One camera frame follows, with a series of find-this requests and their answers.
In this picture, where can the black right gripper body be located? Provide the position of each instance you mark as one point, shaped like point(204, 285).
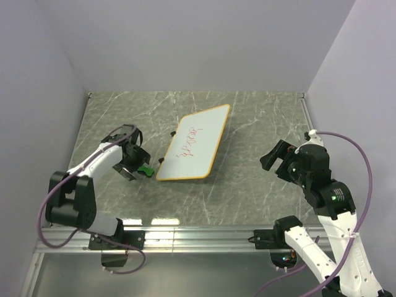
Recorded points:
point(288, 169)

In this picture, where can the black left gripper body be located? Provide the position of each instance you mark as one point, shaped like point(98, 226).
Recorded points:
point(138, 156)

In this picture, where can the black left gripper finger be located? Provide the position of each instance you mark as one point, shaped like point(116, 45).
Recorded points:
point(136, 164)
point(124, 172)

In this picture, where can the green whiteboard eraser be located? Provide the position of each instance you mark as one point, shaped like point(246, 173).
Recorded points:
point(146, 171)

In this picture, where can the yellow framed whiteboard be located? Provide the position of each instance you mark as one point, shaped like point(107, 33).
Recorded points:
point(193, 148)

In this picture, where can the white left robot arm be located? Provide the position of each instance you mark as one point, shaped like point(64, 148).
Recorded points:
point(71, 197)

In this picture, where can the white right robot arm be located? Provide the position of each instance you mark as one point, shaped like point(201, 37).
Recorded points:
point(349, 272)

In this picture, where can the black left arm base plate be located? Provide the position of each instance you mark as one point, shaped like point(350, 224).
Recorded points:
point(134, 238)

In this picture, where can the aluminium right side rail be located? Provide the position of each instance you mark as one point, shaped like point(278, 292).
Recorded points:
point(302, 98)

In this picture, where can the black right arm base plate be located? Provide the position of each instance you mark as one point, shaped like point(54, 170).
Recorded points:
point(269, 239)

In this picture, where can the aluminium mounting rail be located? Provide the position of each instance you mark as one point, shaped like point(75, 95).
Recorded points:
point(176, 239)

